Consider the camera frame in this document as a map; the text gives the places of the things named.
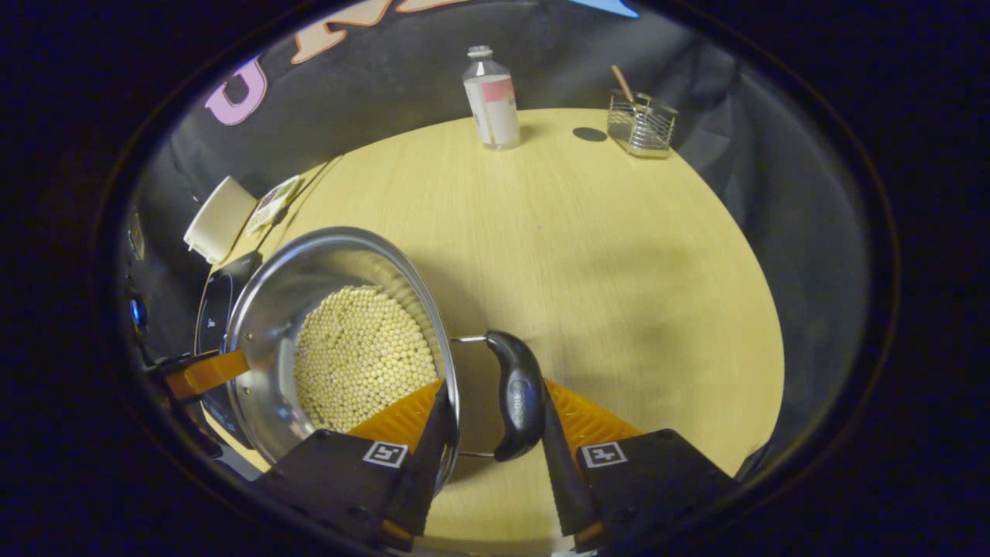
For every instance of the white toaster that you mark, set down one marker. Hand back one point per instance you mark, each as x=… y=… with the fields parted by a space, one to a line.
x=220 y=220

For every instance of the black induction cooktop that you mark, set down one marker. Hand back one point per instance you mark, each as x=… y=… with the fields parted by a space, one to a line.
x=216 y=309

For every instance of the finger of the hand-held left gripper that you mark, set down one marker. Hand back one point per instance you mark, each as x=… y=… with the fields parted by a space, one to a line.
x=209 y=373

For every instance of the pile of yellow soybeans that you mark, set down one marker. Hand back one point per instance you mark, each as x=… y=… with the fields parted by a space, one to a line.
x=356 y=356

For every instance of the white divided bean dish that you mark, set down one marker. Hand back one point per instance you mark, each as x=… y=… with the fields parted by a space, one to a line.
x=272 y=203

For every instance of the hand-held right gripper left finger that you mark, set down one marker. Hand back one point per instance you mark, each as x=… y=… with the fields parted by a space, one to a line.
x=429 y=472

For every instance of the clear bottle with pink label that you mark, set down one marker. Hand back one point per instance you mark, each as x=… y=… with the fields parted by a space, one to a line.
x=493 y=104

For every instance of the black backdrop cloth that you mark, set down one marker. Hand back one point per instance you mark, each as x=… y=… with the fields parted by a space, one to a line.
x=387 y=77

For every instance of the wooden stick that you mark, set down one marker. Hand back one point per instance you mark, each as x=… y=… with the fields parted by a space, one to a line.
x=623 y=83

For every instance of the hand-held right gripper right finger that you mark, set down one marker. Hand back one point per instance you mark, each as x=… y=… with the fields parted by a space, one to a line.
x=561 y=480

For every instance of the black round table cap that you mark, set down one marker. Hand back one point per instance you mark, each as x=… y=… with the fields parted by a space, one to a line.
x=589 y=134

